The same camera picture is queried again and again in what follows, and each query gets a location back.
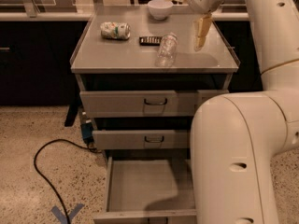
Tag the clear plastic water bottle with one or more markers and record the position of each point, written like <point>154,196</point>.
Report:
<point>167,51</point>

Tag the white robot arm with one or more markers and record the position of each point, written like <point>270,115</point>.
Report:
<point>234,136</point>

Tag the grey drawer cabinet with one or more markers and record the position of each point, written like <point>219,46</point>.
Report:
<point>124,65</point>

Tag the top grey drawer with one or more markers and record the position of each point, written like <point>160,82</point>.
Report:
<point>126,104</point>

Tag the middle grey drawer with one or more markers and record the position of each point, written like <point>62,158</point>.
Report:
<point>141,139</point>

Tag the white bowl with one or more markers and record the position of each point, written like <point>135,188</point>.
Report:
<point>160,9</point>

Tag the black chocolate bar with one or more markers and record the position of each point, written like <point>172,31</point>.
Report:
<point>150,40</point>

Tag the blue power adapter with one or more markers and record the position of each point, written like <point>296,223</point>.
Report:
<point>87,132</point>

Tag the blue tape floor mark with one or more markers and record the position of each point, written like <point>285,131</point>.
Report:
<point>66,217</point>

